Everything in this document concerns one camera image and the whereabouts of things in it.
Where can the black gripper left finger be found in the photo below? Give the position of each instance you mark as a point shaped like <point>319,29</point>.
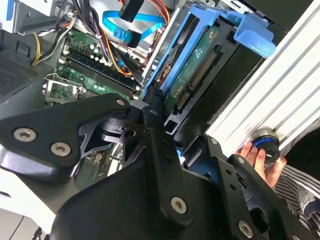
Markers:
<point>50,125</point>

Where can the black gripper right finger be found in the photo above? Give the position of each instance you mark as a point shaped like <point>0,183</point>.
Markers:
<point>232,190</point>

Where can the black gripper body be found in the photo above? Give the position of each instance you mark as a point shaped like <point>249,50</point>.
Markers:
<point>112,212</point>

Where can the hard disk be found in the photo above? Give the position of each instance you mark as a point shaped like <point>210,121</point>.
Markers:
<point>197,65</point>

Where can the bare human hand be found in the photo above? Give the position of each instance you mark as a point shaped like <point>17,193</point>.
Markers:
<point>271,175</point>

